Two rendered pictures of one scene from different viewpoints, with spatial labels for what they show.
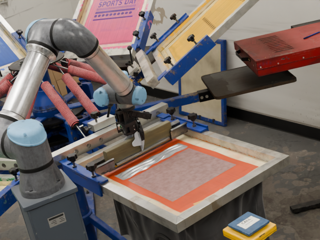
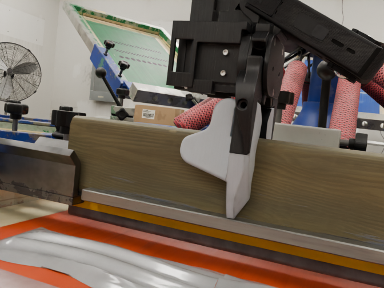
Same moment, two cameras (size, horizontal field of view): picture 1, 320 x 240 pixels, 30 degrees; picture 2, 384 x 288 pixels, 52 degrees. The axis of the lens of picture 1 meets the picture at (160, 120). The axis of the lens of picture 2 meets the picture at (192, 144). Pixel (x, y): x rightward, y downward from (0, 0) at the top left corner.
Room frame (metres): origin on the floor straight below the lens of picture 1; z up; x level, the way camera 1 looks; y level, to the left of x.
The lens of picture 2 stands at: (2.18, -0.13, 1.07)
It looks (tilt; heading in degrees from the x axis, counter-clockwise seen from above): 4 degrees down; 55
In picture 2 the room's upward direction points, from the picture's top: 7 degrees clockwise
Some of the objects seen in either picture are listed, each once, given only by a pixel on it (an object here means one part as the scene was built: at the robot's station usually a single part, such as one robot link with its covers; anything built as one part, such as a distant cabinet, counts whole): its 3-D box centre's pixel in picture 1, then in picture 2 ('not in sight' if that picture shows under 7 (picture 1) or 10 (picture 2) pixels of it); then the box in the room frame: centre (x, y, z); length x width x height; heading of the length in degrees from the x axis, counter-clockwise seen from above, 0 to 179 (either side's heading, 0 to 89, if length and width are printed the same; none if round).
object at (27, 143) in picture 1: (28, 142); not in sight; (1.82, 0.44, 1.37); 0.13 x 0.12 x 0.14; 51
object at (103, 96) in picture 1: (110, 94); not in sight; (2.32, 0.18, 1.31); 0.11 x 0.11 x 0.08; 51
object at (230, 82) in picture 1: (172, 101); not in sight; (3.16, -0.09, 0.91); 1.34 x 0.40 x 0.08; 94
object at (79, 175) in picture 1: (85, 177); not in sight; (2.29, 0.36, 0.98); 0.30 x 0.05 x 0.07; 34
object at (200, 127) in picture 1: (184, 127); not in sight; (2.59, -0.10, 0.98); 0.30 x 0.05 x 0.07; 34
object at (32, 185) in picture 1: (39, 174); not in sight; (1.81, 0.43, 1.25); 0.15 x 0.15 x 0.10
